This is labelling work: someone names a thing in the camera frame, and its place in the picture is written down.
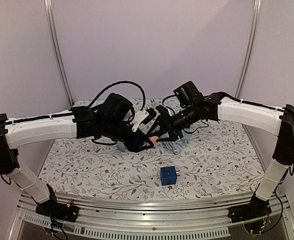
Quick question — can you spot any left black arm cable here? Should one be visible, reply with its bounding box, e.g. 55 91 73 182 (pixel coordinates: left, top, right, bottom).
89 80 147 111

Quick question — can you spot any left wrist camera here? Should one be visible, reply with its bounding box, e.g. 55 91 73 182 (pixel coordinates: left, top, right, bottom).
130 108 157 132

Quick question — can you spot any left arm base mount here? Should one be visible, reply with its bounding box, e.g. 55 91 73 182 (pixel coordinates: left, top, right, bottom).
35 184 80 223

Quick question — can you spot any aluminium front rail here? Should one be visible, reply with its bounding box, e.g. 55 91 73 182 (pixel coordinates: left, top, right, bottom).
8 192 294 240

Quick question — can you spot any floral table mat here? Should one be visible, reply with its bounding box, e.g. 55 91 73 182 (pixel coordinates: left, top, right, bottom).
33 98 272 201

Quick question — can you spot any left aluminium frame post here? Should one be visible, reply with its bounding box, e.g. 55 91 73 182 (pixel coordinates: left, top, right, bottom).
43 0 74 106

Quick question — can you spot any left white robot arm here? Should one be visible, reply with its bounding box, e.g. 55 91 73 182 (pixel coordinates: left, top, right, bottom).
0 106 155 217

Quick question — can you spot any grey power strip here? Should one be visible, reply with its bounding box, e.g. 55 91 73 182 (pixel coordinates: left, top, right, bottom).
180 132 191 146

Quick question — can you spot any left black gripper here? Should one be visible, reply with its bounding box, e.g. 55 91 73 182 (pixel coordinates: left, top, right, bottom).
102 119 155 154

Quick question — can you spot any right aluminium frame post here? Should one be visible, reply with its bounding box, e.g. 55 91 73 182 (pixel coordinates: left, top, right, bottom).
235 0 263 99

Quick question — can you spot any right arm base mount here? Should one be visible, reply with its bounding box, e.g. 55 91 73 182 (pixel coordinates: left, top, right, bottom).
227 193 272 223

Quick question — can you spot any light blue charger plug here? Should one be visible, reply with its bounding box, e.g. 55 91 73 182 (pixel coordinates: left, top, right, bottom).
116 142 127 152

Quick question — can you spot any grey power strip cable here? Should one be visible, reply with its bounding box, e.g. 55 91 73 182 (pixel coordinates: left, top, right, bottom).
161 141 188 155

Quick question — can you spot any aluminium frame post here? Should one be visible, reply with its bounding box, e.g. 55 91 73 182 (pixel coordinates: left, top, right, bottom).
235 0 263 99
43 0 74 106

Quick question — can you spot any pink charger plug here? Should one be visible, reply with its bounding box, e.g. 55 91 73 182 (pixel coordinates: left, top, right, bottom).
149 136 159 143

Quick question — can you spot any dark blue cube socket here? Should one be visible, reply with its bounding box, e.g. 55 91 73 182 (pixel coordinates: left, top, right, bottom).
160 166 180 186

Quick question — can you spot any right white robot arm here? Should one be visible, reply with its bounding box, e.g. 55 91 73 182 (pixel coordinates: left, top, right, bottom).
147 92 294 218

